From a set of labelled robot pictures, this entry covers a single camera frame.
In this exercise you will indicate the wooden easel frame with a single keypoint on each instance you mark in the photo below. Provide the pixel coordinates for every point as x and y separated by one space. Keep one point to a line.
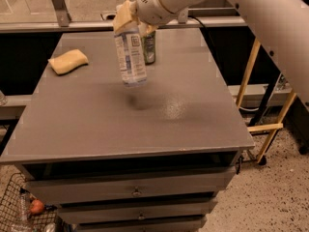
271 129

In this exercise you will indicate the yellow sponge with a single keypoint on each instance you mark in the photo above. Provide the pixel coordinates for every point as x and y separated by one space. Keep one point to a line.
68 61

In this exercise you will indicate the grey drawer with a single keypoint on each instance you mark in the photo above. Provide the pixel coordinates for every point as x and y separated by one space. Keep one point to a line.
81 190
137 209
164 224

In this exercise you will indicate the top grey drawer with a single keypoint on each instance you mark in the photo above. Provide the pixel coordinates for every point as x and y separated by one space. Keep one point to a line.
81 190

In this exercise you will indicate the middle grey drawer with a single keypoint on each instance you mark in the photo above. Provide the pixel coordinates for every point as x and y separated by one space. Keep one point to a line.
137 209

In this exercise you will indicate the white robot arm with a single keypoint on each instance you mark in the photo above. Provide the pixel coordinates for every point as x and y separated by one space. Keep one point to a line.
281 26

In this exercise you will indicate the red apple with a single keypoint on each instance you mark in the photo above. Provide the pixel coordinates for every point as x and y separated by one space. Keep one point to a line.
36 207

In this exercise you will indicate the grey drawer cabinet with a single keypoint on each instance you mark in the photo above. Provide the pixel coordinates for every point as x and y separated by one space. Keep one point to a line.
88 124

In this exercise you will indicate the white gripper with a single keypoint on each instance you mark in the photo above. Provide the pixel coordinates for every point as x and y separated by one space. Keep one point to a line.
152 4

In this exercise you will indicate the bottom grey drawer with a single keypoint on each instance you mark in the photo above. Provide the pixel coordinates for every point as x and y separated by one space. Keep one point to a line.
164 224

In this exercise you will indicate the green soda can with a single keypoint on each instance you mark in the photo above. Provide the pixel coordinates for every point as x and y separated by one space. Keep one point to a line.
148 42

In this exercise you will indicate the clear bottle in basket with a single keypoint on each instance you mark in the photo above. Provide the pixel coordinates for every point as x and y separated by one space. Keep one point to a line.
23 208

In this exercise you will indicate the blue label plastic water bottle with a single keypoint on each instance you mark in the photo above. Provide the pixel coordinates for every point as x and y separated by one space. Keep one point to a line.
130 55

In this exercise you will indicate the metal railing frame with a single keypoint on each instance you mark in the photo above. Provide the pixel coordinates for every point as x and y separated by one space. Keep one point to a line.
21 16

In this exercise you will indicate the black wire basket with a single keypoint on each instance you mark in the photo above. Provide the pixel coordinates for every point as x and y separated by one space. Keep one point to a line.
14 215

